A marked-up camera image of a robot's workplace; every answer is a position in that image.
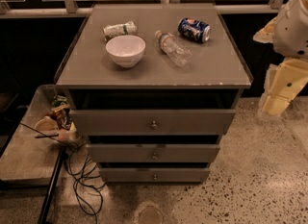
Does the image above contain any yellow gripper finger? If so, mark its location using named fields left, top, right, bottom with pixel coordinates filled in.
left=253, top=18, right=276, bottom=43
left=260, top=93, right=290, bottom=116

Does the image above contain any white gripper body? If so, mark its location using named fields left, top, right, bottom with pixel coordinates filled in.
left=264, top=58, right=308, bottom=102

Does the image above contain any grey drawer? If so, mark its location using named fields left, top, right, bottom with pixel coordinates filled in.
left=87, top=144, right=219, bottom=162
left=70, top=109, right=235, bottom=136
left=99, top=168, right=210, bottom=183

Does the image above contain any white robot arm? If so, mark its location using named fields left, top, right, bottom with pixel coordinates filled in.
left=253, top=0, right=308, bottom=116

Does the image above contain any grey top drawer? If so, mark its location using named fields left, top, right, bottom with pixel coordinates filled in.
left=70, top=109, right=235, bottom=136

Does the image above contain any grey drawer cabinet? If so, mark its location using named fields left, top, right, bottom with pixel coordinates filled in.
left=56, top=4, right=252, bottom=170

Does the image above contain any grey bottom drawer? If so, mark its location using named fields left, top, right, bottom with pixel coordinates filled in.
left=99, top=168, right=210, bottom=183

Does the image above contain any blue soda can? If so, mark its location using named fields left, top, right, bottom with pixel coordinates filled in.
left=178, top=18, right=211, bottom=43

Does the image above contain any clear plastic water bottle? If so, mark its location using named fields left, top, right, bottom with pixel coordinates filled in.
left=155, top=31, right=192, bottom=67

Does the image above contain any white bowl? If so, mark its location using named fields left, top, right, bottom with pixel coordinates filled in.
left=106, top=35, right=145, bottom=68

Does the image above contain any white green crushed can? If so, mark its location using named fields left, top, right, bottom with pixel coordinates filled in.
left=103, top=21, right=137, bottom=41

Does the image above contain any pile of small objects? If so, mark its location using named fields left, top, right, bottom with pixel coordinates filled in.
left=35, top=95, right=79, bottom=142

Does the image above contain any grey side tray table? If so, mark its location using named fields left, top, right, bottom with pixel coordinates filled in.
left=0, top=85, right=61, bottom=187

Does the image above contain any black cable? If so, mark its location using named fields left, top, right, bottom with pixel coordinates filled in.
left=64, top=140, right=107, bottom=224

